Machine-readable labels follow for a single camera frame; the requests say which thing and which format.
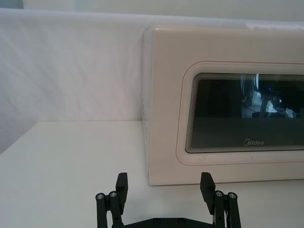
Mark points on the white table cloth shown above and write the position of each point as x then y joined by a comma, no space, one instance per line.
71,166

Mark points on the white curtain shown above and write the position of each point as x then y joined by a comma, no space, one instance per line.
71,71

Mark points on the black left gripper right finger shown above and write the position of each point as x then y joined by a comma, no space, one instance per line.
221,206

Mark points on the cream oven door with window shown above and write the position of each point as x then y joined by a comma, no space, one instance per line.
237,47

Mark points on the cream microwave oven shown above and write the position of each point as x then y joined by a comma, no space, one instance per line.
166,107

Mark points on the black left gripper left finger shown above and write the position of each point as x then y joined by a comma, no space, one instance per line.
114,204

